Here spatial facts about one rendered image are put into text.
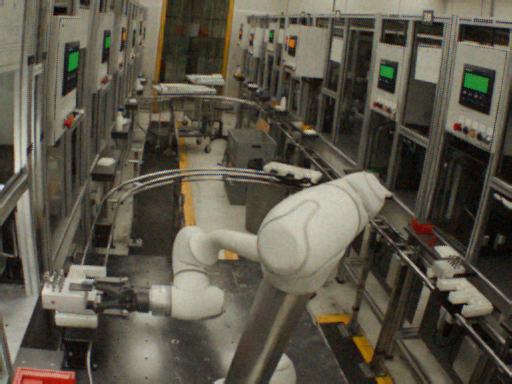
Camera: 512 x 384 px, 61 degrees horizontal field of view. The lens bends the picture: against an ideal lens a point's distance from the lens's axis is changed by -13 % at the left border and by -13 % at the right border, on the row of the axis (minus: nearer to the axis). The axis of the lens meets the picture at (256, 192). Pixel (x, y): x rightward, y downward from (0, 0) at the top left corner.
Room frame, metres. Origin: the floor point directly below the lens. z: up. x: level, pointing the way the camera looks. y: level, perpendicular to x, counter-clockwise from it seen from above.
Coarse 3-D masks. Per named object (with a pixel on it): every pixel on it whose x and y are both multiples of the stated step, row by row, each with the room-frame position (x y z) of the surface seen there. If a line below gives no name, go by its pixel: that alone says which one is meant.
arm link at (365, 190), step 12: (336, 180) 0.94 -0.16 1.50; (348, 180) 0.94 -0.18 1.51; (360, 180) 0.92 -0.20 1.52; (372, 180) 0.93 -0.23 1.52; (348, 192) 0.90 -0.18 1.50; (360, 192) 0.91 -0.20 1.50; (372, 192) 0.91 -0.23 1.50; (360, 204) 0.89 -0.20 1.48; (372, 204) 0.90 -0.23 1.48; (360, 216) 0.88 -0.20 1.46; (372, 216) 0.92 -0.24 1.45; (360, 228) 0.88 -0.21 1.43
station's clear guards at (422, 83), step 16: (384, 32) 3.26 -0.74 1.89; (400, 32) 3.03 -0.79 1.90; (416, 32) 2.82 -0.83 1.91; (432, 32) 2.63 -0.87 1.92; (416, 48) 2.79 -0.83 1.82; (432, 48) 2.60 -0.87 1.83; (416, 64) 2.76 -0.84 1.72; (432, 64) 2.58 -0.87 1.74; (416, 80) 2.73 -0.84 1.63; (432, 80) 2.55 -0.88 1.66; (416, 96) 2.72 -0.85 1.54; (432, 96) 2.54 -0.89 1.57; (416, 112) 2.69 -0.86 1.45; (384, 128) 3.08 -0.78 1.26; (416, 128) 2.66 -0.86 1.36; (368, 144) 3.28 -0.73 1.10; (384, 144) 3.04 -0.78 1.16; (368, 160) 3.24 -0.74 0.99; (384, 160) 3.00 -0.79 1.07; (384, 176) 2.96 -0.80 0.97
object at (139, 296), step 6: (126, 288) 1.13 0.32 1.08; (132, 288) 1.14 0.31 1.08; (138, 288) 1.14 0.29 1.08; (144, 288) 1.15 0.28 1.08; (126, 294) 1.13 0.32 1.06; (132, 294) 1.13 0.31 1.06; (138, 294) 1.12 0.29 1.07; (144, 294) 1.13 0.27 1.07; (120, 300) 1.12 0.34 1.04; (126, 300) 1.13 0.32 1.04; (132, 300) 1.13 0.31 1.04; (138, 300) 1.11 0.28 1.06; (144, 300) 1.12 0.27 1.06; (132, 306) 1.13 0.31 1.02; (138, 306) 1.11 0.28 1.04; (144, 306) 1.11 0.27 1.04; (132, 312) 1.13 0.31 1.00; (138, 312) 1.12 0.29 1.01; (144, 312) 1.12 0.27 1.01
